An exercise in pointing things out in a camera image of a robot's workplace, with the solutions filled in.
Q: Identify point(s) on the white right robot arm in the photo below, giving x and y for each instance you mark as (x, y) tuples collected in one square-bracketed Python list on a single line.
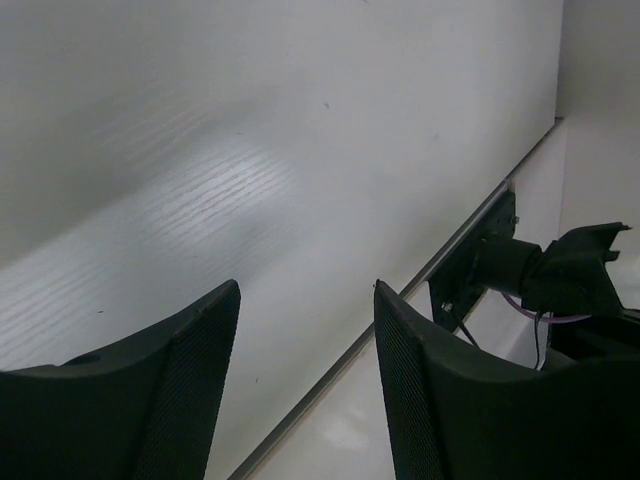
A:
[(566, 285)]

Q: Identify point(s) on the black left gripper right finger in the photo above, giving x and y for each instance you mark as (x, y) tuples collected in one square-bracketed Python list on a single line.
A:
[(457, 412)]

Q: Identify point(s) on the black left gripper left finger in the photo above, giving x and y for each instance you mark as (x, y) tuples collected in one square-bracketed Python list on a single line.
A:
[(144, 407)]

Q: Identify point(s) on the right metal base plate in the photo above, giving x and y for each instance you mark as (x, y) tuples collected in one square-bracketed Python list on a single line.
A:
[(453, 290)]

